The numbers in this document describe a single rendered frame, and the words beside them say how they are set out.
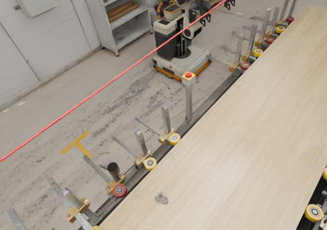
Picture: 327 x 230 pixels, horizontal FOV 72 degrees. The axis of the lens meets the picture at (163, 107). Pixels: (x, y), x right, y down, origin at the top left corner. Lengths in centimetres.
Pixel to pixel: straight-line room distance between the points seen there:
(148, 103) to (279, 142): 189
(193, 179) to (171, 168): 16
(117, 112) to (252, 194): 213
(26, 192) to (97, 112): 122
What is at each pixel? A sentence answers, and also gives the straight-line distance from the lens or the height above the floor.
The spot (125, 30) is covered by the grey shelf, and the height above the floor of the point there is 14.
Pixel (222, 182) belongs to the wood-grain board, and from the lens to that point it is 146.
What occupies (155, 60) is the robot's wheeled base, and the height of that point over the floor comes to 24.
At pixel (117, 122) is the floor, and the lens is 298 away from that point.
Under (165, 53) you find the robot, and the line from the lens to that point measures 321.
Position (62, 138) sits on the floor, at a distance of 312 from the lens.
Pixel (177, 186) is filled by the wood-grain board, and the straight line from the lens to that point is 144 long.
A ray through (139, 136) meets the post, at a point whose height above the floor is 110.
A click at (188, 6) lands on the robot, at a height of 105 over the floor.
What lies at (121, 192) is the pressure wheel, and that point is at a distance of 148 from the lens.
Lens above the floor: 223
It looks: 48 degrees down
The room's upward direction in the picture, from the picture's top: 8 degrees counter-clockwise
